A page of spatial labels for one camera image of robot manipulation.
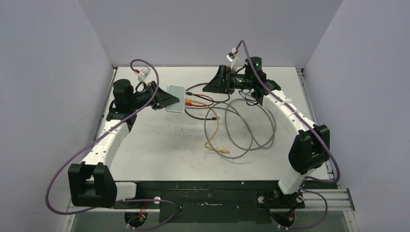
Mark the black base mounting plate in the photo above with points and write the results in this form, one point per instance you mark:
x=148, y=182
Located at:
x=215, y=201

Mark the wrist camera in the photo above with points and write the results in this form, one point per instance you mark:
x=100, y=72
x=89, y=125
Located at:
x=233, y=58
x=142, y=74

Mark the white network switch box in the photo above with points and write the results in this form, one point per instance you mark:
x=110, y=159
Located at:
x=178, y=99

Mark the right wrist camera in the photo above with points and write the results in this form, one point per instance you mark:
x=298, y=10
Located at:
x=233, y=58

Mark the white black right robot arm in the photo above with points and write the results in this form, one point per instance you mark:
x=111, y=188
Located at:
x=311, y=141

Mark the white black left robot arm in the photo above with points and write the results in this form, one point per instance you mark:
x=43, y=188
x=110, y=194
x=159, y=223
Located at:
x=91, y=182

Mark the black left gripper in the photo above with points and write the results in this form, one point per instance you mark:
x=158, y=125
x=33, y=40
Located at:
x=163, y=99

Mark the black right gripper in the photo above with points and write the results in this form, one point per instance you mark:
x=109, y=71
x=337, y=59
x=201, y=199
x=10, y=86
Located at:
x=217, y=85

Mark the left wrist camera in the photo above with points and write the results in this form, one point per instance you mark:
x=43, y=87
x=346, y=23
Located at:
x=142, y=74

